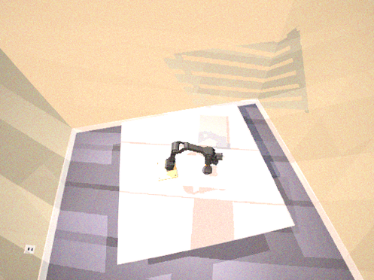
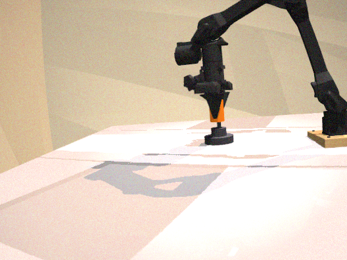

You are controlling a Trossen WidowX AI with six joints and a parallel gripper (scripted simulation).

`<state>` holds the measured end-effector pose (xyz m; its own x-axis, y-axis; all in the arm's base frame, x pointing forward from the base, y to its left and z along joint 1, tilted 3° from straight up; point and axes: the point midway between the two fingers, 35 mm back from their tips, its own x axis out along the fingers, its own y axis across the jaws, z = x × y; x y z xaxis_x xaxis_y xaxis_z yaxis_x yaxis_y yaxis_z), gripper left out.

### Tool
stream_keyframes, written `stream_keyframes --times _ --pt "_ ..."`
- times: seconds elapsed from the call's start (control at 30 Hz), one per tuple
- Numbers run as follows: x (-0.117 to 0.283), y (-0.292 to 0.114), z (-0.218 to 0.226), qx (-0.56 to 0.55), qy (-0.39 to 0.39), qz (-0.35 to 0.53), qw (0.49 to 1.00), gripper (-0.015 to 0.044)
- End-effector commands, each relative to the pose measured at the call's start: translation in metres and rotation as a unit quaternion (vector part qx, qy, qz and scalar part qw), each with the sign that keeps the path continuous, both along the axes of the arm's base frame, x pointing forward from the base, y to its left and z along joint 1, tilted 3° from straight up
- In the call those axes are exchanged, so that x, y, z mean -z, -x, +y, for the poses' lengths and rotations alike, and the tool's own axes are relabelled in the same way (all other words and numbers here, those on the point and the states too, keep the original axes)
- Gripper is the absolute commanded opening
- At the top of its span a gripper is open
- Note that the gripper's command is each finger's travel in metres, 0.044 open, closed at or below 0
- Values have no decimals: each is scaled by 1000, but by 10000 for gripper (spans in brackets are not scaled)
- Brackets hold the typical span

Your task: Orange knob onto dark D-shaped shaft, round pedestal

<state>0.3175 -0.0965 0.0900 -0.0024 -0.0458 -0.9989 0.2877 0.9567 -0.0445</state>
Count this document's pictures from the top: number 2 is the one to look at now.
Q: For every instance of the orange cylinder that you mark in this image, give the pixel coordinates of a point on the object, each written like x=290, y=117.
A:
x=220, y=116

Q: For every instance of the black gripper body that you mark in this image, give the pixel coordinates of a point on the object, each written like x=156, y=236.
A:
x=214, y=79

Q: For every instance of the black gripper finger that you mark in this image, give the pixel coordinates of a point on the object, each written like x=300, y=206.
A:
x=225, y=97
x=214, y=101

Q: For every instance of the black round pedestal with short shaft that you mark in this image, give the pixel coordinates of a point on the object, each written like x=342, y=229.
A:
x=219, y=136

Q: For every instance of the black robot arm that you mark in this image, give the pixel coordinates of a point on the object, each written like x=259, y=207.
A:
x=334, y=121

